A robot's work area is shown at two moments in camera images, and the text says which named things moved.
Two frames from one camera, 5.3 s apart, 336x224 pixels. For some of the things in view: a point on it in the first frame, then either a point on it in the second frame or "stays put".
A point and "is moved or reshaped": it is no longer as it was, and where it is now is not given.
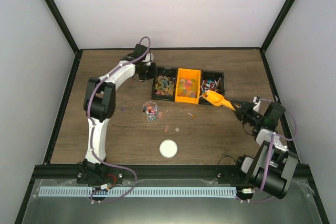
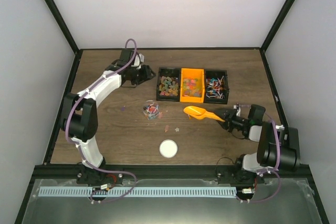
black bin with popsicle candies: x=165 y=84 is moved or reshaped
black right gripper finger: x=240 y=103 → x=226 y=113
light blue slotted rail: x=86 y=192 stays put
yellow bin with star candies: x=188 y=85 is moved or reshaped
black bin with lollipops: x=212 y=81 is moved or reshaped
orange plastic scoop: x=218 y=99 → x=199 y=113
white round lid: x=168 y=148 stays put
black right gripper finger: x=237 y=114 → x=224 y=125
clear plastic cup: x=150 y=109 stays put
